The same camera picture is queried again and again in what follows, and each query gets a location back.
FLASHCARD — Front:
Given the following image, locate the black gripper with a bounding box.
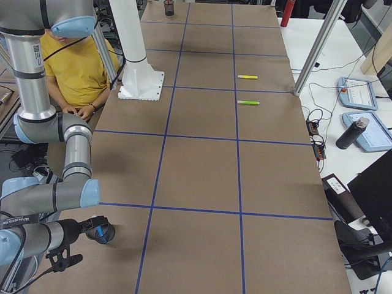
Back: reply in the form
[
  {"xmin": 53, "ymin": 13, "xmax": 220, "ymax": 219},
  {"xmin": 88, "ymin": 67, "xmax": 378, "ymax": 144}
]
[{"xmin": 59, "ymin": 216, "xmax": 108, "ymax": 247}]

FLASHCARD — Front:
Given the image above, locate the blue marker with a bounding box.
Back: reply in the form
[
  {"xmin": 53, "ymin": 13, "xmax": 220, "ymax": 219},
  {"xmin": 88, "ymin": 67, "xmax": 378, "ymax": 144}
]
[{"xmin": 97, "ymin": 226, "xmax": 107, "ymax": 244}]

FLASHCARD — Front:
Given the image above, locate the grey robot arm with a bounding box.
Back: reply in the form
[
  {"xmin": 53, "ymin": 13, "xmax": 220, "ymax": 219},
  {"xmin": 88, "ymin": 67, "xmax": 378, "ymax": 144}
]
[{"xmin": 1, "ymin": 1, "xmax": 100, "ymax": 265}]

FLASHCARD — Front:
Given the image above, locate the black mesh pencil cup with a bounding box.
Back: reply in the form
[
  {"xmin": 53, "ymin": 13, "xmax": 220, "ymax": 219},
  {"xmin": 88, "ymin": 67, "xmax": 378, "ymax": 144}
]
[{"xmin": 85, "ymin": 224, "xmax": 116, "ymax": 244}]

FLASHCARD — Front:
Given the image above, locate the person in yellow shirt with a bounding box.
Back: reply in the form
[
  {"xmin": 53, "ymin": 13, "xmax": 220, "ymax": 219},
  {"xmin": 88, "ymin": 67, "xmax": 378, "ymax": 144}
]
[{"xmin": 40, "ymin": 29, "xmax": 110, "ymax": 121}]

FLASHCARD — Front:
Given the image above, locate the green marker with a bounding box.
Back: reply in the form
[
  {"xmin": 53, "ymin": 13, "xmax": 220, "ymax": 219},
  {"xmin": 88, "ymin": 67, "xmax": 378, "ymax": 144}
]
[{"xmin": 237, "ymin": 100, "xmax": 260, "ymax": 105}]

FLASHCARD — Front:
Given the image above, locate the yellow marker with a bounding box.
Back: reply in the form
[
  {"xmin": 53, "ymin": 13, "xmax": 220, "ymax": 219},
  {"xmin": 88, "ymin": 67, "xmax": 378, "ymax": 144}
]
[{"xmin": 237, "ymin": 75, "xmax": 258, "ymax": 80}]

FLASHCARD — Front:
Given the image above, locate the black solid cup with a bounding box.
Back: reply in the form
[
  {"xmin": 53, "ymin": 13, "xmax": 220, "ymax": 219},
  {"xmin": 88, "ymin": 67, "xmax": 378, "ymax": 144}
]
[{"xmin": 164, "ymin": 0, "xmax": 174, "ymax": 16}]

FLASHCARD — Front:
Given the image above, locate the orange circuit board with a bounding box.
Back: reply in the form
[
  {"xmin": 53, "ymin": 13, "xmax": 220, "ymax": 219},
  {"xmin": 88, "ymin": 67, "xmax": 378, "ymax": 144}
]
[{"xmin": 306, "ymin": 119, "xmax": 326, "ymax": 162}]

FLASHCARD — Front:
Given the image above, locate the black box with label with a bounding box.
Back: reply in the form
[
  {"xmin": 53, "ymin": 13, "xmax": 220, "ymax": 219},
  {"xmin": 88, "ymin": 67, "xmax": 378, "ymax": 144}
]
[{"xmin": 322, "ymin": 173, "xmax": 364, "ymax": 224}]

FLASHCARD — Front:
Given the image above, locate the black water bottle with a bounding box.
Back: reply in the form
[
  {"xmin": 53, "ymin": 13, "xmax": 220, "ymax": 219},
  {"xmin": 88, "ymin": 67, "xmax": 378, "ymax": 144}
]
[{"xmin": 336, "ymin": 117, "xmax": 369, "ymax": 149}]

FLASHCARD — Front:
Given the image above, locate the black monitor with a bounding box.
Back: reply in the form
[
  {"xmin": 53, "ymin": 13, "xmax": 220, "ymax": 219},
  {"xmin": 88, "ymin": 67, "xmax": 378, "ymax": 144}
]
[{"xmin": 348, "ymin": 151, "xmax": 391, "ymax": 241}]

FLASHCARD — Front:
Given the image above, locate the red bottle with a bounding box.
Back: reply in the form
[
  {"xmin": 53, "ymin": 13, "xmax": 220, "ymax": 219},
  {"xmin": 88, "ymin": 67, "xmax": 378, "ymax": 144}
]
[{"xmin": 280, "ymin": 0, "xmax": 296, "ymax": 27}]

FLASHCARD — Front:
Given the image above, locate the upper blue teach pendant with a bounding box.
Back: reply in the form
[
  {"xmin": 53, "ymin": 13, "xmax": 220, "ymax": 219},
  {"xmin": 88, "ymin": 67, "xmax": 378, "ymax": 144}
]
[{"xmin": 337, "ymin": 77, "xmax": 378, "ymax": 110}]

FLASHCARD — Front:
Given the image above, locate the blue teach pendant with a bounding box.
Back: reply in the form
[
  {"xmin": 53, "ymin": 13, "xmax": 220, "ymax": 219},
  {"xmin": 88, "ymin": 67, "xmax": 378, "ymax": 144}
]
[
  {"xmin": 342, "ymin": 110, "xmax": 391, "ymax": 153},
  {"xmin": 337, "ymin": 77, "xmax": 378, "ymax": 110}
]

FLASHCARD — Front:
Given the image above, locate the lower blue teach pendant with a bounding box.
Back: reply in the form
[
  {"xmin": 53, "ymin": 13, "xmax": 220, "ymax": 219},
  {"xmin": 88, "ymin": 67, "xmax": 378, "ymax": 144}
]
[{"xmin": 342, "ymin": 110, "xmax": 391, "ymax": 153}]

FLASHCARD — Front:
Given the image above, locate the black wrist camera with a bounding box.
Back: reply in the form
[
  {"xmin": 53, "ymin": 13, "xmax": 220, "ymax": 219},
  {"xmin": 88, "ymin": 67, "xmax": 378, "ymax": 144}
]
[{"xmin": 45, "ymin": 246, "xmax": 83, "ymax": 273}]

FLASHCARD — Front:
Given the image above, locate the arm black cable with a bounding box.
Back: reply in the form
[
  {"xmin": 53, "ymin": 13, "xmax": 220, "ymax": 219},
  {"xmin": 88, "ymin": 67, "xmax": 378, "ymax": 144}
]
[{"xmin": 0, "ymin": 211, "xmax": 56, "ymax": 290}]

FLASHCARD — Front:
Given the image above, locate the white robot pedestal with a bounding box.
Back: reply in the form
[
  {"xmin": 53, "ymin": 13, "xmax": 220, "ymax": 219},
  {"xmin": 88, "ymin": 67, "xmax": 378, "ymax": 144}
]
[{"xmin": 111, "ymin": 1, "xmax": 165, "ymax": 101}]

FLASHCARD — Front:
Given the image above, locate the aluminium frame post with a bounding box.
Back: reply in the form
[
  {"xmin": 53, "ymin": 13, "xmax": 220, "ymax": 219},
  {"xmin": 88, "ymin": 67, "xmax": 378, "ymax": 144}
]
[{"xmin": 293, "ymin": 0, "xmax": 347, "ymax": 96}]

